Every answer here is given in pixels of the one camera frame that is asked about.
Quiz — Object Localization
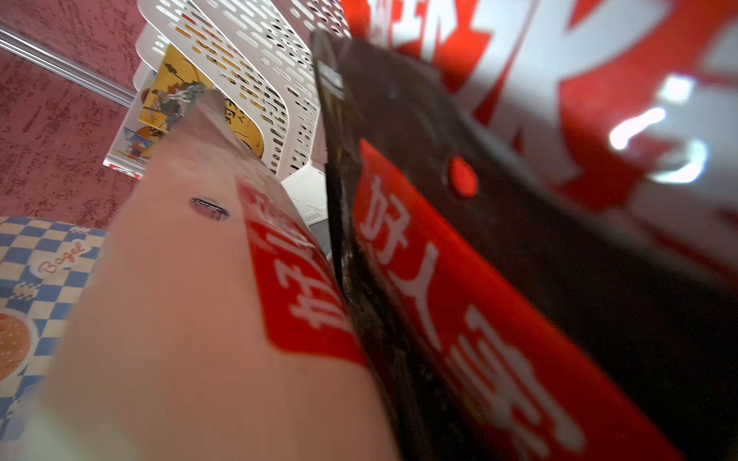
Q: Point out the black red condiment packet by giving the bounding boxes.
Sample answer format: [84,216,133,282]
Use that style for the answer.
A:
[311,31,737,460]

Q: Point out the clear brown condiment packet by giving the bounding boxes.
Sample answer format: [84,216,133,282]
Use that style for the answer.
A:
[22,90,401,460]

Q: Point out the orange red condiment packet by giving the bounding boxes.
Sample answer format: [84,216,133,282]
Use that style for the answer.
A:
[342,1,737,275]

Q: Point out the checkered paper bag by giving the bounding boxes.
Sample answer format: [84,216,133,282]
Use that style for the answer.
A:
[1,216,106,460]

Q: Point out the white plastic basket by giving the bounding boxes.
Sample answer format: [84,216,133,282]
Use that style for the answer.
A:
[138,0,350,225]

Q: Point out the yellow comic book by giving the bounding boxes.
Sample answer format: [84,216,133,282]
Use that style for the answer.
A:
[103,44,266,180]

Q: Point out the left metal corner post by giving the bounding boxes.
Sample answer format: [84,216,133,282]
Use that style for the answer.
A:
[1,26,136,108]

